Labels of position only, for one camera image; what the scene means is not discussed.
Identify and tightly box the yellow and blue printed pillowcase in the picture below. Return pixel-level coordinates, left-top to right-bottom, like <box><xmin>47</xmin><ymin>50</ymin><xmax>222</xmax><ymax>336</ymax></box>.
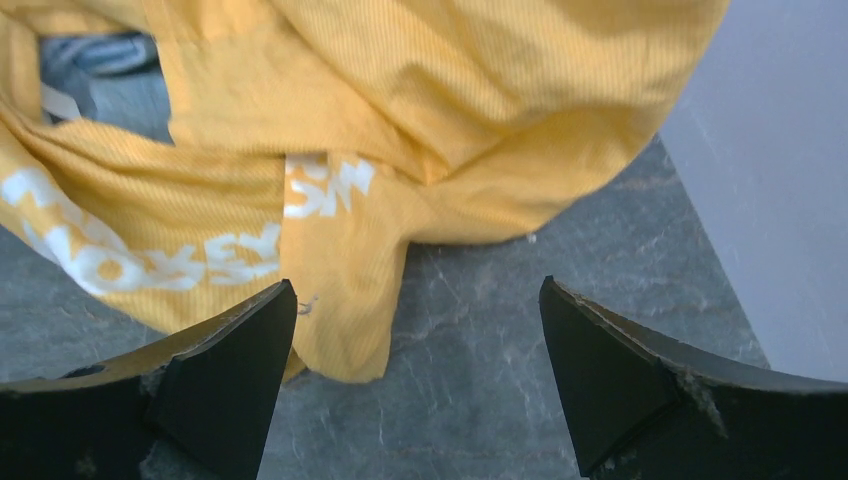
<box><xmin>1</xmin><ymin>1</ymin><xmax>728</xmax><ymax>383</ymax></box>

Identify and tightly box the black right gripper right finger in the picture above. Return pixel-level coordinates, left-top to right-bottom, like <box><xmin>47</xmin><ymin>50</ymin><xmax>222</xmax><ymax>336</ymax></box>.
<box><xmin>539</xmin><ymin>277</ymin><xmax>847</xmax><ymax>479</ymax></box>

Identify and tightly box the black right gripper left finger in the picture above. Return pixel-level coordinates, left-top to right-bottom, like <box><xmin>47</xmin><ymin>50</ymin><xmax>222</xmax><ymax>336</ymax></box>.
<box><xmin>1</xmin><ymin>281</ymin><xmax>298</xmax><ymax>479</ymax></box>

